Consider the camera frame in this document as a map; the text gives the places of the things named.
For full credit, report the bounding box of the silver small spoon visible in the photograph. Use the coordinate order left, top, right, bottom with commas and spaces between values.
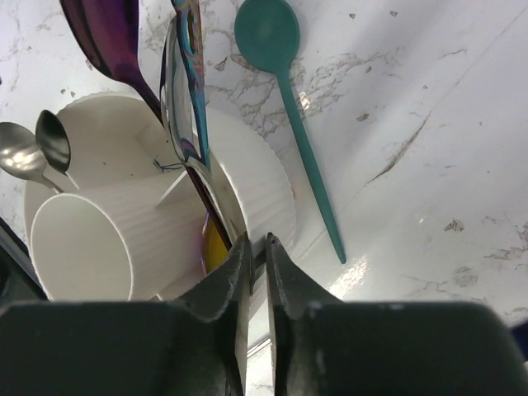
1, 122, 63, 194

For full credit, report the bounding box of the white round divided container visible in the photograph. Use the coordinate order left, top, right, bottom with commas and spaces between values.
24, 92, 297, 301

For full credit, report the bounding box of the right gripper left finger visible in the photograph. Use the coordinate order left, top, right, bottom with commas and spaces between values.
181, 233, 252, 395

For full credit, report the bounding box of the teal plastic spoon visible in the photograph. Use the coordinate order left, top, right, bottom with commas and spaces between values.
234, 0, 347, 264

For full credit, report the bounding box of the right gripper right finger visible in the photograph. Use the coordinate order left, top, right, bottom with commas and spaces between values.
265, 233, 342, 395

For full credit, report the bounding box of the purple long-handled spoon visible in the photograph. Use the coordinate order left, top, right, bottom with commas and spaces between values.
59, 0, 162, 119

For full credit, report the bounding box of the black small spoon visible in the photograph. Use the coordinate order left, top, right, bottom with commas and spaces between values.
35, 110, 71, 194

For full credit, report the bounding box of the copper bowl dark spoon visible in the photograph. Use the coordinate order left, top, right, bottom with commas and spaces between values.
159, 17, 239, 250

